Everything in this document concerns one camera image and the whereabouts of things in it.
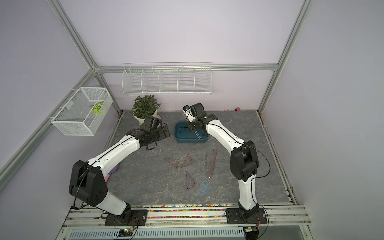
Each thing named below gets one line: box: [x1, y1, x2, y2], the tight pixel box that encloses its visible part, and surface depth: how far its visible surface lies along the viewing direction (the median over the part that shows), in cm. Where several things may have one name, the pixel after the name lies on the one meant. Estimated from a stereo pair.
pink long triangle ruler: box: [163, 158, 180, 169], surface depth 96 cm
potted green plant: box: [131, 95, 162, 128], surface depth 100 cm
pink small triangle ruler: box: [182, 153, 193, 167], surface depth 96 cm
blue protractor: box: [197, 177, 211, 195], surface depth 85 cm
